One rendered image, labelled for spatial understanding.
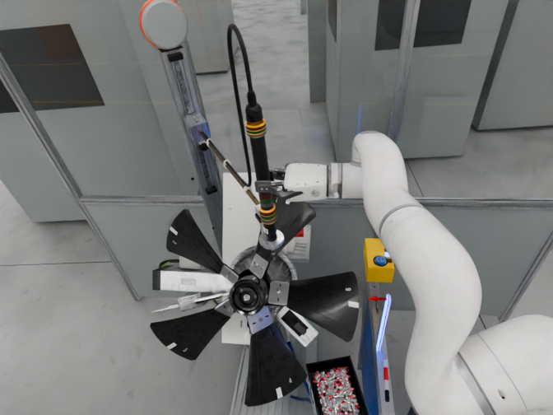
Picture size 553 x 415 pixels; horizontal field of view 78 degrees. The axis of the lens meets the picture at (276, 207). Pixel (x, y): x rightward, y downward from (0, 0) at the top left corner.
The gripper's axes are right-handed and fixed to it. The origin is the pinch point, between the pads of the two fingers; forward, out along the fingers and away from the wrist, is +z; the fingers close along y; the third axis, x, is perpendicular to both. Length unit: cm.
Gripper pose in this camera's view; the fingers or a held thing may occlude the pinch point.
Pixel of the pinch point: (264, 180)
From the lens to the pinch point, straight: 84.0
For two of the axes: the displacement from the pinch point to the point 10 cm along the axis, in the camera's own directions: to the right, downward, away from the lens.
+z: -9.9, -0.1, 1.5
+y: 1.2, -6.5, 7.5
